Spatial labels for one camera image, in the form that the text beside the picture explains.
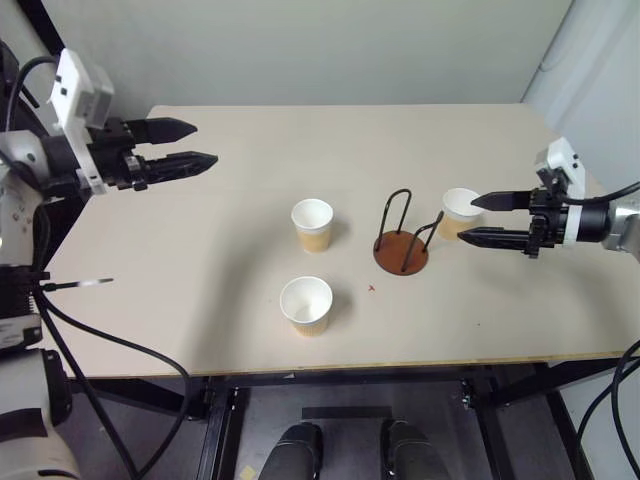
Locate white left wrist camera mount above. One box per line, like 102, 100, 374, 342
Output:
47, 48, 116, 196

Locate black floor tape strip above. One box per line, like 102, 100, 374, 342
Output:
301, 406, 393, 421

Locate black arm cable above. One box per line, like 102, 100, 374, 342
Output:
39, 299, 140, 480
37, 292, 193, 479
576, 339, 640, 480
612, 367, 640, 480

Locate black wall corner post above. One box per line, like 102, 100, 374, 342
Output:
14, 0, 69, 136

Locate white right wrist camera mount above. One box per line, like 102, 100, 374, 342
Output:
534, 137, 587, 247

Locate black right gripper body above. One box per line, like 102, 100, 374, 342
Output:
524, 187, 571, 260

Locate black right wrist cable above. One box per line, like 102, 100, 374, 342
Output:
562, 180, 640, 205

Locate brown wire cup holder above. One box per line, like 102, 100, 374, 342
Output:
373, 188, 446, 277

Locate black and white cable tie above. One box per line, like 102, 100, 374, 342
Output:
42, 277, 115, 293

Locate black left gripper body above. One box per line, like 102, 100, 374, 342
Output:
85, 117, 151, 194

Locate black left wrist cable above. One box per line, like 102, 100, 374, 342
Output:
4, 54, 61, 132

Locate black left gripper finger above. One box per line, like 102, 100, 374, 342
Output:
124, 117, 199, 146
142, 150, 220, 185

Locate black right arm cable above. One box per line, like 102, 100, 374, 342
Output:
612, 367, 640, 480
576, 339, 640, 480

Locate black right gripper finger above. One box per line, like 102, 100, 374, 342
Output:
469, 189, 534, 212
457, 226, 532, 251

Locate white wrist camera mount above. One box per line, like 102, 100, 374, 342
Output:
534, 137, 587, 247
47, 48, 116, 196

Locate black metal table frame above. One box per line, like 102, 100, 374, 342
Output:
69, 357, 640, 480

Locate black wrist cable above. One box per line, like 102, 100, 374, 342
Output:
562, 180, 640, 205
4, 54, 61, 132

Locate white and tan paper cup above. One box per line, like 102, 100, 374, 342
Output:
291, 198, 335, 255
437, 187, 486, 243
279, 275, 334, 339

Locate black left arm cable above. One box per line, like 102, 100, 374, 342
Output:
37, 292, 193, 479
39, 299, 140, 480

